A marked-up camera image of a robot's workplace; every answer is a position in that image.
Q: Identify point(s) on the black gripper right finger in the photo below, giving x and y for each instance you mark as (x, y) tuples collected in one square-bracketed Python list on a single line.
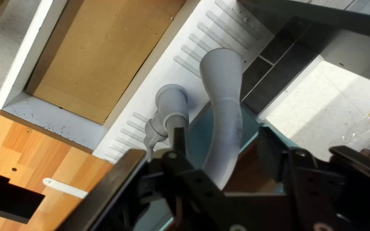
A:
[(353, 158)]

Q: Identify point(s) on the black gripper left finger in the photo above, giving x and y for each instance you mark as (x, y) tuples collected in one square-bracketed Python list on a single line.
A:
[(94, 207)]

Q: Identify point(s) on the grey toy tap faucet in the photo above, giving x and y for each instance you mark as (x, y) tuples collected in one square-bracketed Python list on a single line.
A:
[(222, 74)]

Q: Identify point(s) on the wooden toy kitchen counter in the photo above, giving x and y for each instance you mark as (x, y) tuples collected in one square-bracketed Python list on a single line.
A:
[(28, 155)]

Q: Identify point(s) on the white toy sink basin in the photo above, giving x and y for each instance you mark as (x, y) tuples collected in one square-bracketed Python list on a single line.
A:
[(89, 69)]

